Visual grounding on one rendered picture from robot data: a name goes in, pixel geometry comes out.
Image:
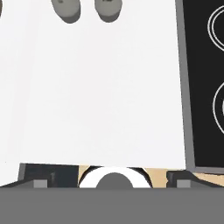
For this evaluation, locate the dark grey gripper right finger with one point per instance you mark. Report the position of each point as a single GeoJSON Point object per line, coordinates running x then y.
{"type": "Point", "coordinates": [183, 184]}

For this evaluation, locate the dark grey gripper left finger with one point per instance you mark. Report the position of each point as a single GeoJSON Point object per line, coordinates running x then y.
{"type": "Point", "coordinates": [40, 184]}

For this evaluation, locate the dark blue cupboard front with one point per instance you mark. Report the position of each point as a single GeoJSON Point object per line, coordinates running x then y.
{"type": "Point", "coordinates": [67, 174]}

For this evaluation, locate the white round thing, grey centre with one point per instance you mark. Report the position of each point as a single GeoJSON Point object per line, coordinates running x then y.
{"type": "Point", "coordinates": [90, 178]}

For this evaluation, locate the grey round shaker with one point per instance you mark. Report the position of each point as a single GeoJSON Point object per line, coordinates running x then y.
{"type": "Point", "coordinates": [108, 11]}
{"type": "Point", "coordinates": [67, 10]}

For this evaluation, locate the black hob with grey frame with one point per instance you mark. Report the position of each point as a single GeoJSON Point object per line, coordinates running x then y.
{"type": "Point", "coordinates": [204, 87]}

